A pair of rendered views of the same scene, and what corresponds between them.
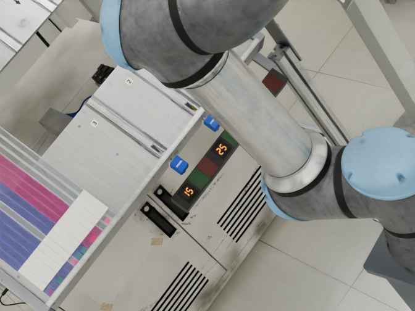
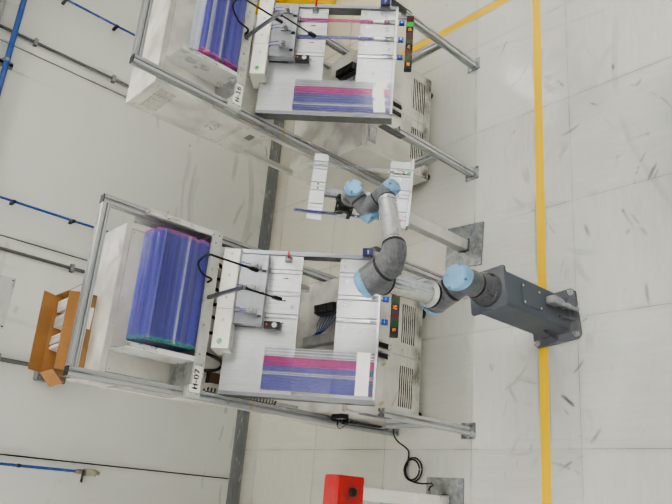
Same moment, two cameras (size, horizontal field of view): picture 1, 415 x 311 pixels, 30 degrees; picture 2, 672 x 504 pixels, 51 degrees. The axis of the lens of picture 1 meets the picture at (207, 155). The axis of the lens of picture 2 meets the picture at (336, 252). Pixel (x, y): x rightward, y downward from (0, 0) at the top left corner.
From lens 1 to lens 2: 1.80 m
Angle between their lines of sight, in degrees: 8
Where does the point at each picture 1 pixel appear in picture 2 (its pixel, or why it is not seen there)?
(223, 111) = (403, 292)
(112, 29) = (363, 289)
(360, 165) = (451, 282)
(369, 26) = (414, 225)
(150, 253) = (384, 370)
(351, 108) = (422, 257)
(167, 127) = (371, 311)
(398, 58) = (432, 228)
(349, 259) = (464, 322)
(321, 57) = not seen: hidden behind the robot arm
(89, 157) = (350, 339)
